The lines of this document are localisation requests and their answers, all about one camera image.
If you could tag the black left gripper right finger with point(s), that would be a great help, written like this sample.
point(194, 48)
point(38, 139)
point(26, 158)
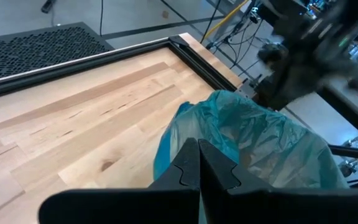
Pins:
point(219, 174)

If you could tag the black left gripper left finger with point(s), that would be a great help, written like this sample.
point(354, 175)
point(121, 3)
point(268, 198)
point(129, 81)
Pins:
point(182, 169)

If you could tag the green trash bag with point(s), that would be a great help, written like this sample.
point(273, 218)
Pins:
point(259, 137)

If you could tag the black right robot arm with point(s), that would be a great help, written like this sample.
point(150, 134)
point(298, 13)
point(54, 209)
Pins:
point(306, 62)

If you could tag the black flat bar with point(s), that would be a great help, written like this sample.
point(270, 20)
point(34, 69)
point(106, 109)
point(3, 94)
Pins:
point(350, 109)

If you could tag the black power strip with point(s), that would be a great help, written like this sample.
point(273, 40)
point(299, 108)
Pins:
point(48, 5)

